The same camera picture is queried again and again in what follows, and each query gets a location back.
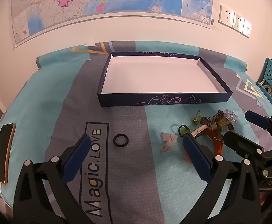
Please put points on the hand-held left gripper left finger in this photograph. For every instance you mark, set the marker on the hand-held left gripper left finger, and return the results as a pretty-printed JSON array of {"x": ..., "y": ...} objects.
[{"x": 78, "y": 155}]

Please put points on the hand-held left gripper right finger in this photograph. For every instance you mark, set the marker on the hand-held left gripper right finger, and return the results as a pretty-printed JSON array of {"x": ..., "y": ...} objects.
[{"x": 196, "y": 154}]

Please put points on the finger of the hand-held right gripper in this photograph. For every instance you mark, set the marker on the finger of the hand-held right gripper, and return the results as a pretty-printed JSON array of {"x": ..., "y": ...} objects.
[
  {"x": 239, "y": 143},
  {"x": 257, "y": 119}
]

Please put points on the orange smartwatch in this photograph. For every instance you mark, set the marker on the orange smartwatch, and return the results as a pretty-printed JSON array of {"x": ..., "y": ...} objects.
[{"x": 214, "y": 137}]

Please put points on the tortoiseshell bangle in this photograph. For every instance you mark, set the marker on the tortoiseshell bangle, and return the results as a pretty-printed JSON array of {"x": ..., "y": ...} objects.
[{"x": 220, "y": 123}]

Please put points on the dark blue shallow box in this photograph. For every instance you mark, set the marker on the dark blue shallow box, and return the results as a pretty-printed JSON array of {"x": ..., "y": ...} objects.
[{"x": 154, "y": 74}]

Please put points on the black smartphone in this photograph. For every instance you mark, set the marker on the black smartphone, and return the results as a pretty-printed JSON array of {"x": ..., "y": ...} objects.
[{"x": 3, "y": 151}]

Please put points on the white wall socket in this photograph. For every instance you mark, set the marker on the white wall socket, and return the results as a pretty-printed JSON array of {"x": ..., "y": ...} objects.
[
  {"x": 247, "y": 29},
  {"x": 239, "y": 22},
  {"x": 227, "y": 16}
]

